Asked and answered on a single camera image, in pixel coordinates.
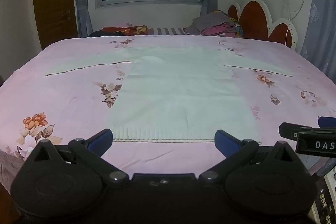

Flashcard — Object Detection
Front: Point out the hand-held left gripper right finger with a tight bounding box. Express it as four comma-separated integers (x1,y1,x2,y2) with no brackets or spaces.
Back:
199,130,303,184

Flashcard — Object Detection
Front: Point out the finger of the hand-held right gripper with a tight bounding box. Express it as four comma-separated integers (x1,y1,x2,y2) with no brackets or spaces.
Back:
318,116,336,128
279,122,336,140

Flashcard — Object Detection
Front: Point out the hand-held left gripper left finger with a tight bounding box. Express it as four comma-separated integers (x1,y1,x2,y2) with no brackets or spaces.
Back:
25,129,130,184

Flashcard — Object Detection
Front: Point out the white knit sweater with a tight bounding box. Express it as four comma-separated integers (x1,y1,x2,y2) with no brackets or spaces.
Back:
45,46,293,144

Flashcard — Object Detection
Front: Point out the pile of folded clothes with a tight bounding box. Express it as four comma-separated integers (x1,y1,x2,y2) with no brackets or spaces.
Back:
184,11,244,38

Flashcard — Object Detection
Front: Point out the white appliance with buttons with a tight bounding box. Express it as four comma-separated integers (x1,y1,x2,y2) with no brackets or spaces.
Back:
307,157,336,224

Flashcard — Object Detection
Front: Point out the pink floral bed sheet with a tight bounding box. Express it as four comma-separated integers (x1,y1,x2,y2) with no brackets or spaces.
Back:
0,36,336,195

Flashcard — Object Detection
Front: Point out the dark cloth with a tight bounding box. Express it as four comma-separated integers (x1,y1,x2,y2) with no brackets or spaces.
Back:
88,30,124,38

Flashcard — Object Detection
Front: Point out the red patterned pillow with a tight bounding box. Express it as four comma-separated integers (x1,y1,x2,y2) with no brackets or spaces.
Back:
102,25,148,35

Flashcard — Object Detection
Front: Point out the red and white headboard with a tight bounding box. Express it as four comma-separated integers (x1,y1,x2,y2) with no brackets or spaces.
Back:
227,0,299,53

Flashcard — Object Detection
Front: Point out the grey striped cloth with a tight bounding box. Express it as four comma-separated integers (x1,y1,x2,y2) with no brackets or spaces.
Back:
147,27,188,36

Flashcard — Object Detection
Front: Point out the brown wooden door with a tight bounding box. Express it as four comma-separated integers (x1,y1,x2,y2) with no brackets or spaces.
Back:
31,0,79,50

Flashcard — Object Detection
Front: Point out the blue patterned wall curtain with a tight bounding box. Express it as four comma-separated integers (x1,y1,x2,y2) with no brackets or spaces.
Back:
299,0,336,78

